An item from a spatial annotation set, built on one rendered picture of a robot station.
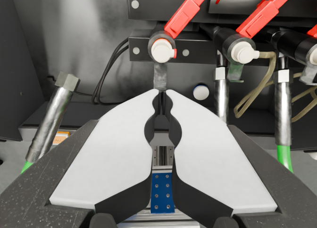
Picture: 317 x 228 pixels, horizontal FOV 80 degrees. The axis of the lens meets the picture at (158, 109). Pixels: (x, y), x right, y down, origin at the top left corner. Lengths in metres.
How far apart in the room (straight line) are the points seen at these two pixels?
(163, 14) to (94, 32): 0.22
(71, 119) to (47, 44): 0.18
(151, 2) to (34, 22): 0.31
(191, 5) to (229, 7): 0.09
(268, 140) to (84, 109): 0.45
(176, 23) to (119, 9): 0.26
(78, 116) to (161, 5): 0.33
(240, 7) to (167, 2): 0.10
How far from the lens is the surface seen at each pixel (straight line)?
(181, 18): 0.22
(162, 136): 0.44
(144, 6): 0.31
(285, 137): 0.28
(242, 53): 0.20
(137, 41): 0.31
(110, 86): 0.52
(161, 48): 0.18
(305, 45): 0.26
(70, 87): 0.22
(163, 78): 0.21
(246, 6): 0.31
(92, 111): 0.52
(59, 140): 0.48
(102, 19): 0.47
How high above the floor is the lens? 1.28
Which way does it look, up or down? 58 degrees down
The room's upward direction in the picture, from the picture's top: 179 degrees counter-clockwise
